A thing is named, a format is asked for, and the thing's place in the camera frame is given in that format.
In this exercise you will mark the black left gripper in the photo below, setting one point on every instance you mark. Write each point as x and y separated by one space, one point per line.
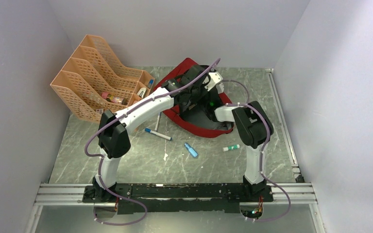
194 100

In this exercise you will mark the red student backpack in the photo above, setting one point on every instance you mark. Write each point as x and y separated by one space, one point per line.
194 121

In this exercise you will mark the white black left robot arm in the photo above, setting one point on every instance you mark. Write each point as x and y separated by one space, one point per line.
114 128

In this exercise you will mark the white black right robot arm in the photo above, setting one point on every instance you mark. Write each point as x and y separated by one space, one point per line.
255 131

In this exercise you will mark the white stapler in organizer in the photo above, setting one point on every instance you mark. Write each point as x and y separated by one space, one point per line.
142 91

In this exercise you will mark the white green glue stick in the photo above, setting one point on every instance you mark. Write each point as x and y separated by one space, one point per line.
233 147

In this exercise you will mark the blue white marker pen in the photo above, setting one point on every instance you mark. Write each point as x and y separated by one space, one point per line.
158 134

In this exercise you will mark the pink bottle in organizer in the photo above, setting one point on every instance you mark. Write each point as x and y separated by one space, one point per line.
113 98

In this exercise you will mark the orange plastic desk organizer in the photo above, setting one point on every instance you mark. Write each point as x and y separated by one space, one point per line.
94 68

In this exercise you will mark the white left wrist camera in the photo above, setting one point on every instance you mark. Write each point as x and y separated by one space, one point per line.
212 81

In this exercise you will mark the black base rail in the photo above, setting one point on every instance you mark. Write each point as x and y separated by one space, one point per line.
131 206

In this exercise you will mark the aluminium frame rail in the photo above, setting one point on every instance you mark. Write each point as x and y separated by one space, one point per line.
78 195

